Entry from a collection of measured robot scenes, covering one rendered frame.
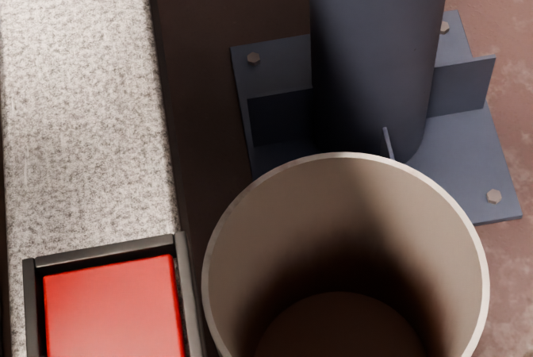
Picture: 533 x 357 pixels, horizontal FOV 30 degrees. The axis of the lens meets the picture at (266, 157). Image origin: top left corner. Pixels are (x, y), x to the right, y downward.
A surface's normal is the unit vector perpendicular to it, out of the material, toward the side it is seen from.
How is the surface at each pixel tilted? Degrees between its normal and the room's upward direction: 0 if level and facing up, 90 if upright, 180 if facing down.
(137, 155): 0
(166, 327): 0
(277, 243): 87
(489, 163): 0
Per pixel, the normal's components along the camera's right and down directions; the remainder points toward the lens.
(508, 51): -0.05, -0.48
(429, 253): -0.79, 0.54
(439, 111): 0.16, 0.86
